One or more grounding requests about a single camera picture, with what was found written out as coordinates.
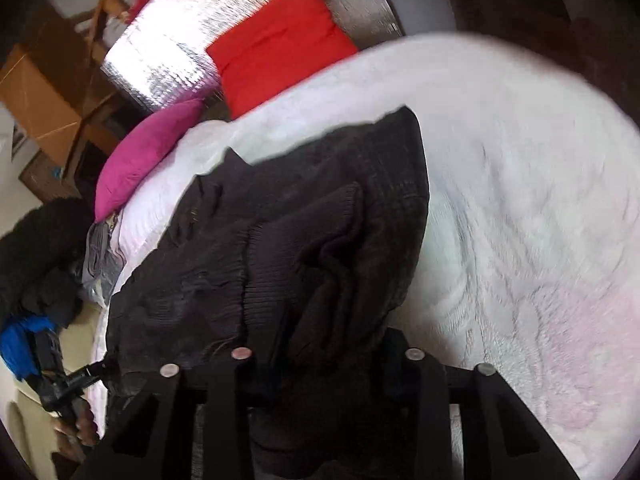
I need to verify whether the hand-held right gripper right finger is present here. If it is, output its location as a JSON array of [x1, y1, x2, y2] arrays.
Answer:
[[382, 329, 581, 480]]

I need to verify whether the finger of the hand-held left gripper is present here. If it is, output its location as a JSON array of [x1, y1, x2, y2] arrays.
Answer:
[[67, 357, 118, 390]]

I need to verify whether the black large garment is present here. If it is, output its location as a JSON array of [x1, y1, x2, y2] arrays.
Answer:
[[106, 105, 431, 480]]

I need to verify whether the red pillow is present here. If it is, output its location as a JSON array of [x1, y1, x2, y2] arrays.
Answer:
[[206, 0, 360, 120]]

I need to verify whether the pink pillow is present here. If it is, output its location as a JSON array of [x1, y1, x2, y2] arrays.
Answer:
[[94, 99, 206, 222]]

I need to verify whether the white bed mattress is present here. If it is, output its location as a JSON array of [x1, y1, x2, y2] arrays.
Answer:
[[97, 32, 640, 480]]

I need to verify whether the person's left hand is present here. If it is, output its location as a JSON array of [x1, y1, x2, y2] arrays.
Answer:
[[54, 400, 102, 462]]

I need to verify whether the black clothes pile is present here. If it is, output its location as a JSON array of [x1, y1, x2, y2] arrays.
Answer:
[[0, 197, 97, 331]]

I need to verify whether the silver foil insulation panel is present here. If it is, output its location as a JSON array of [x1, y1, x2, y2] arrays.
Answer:
[[102, 0, 403, 113]]

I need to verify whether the wooden cabinet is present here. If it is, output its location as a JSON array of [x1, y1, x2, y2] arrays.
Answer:
[[0, 0, 132, 196]]

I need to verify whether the beige mattress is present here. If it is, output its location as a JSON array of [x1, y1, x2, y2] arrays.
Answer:
[[0, 304, 110, 480]]

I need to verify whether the grey clothing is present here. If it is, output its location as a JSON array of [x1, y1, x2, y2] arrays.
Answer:
[[81, 220, 127, 307]]

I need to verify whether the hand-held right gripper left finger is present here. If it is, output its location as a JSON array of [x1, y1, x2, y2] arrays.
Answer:
[[85, 347, 252, 480]]

